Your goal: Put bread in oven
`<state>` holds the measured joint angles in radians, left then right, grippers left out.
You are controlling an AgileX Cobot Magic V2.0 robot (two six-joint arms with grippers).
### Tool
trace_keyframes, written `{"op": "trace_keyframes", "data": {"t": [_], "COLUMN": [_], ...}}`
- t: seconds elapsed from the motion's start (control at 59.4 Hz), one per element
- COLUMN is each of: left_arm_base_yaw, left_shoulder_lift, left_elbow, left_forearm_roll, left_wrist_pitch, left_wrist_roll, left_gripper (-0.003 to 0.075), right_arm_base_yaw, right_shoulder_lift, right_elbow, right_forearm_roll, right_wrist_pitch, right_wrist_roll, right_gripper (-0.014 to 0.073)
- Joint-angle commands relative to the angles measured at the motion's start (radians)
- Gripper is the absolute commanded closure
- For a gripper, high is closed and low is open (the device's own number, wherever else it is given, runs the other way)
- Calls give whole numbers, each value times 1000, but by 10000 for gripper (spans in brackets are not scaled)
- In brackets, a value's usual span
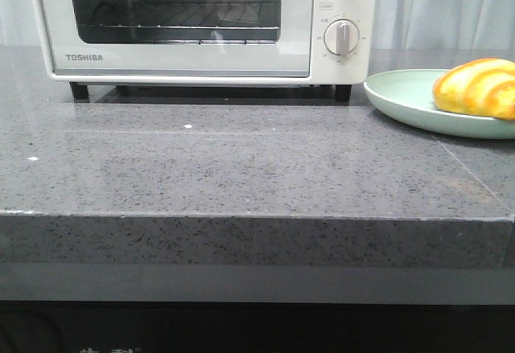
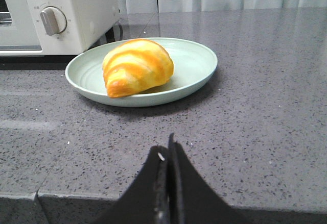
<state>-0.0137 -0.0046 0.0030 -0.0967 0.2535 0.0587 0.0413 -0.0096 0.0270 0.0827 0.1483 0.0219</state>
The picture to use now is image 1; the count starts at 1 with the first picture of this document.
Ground glass oven door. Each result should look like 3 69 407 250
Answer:
35 0 313 77

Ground yellow striped bread roll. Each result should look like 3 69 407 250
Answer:
432 58 514 121

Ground white Toshiba toaster oven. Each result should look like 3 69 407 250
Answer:
33 0 376 101

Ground lower white timer knob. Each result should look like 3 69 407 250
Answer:
323 19 359 56

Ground light green plate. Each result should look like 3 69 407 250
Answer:
364 69 514 139

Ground metal wire oven rack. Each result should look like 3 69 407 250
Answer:
77 2 281 44

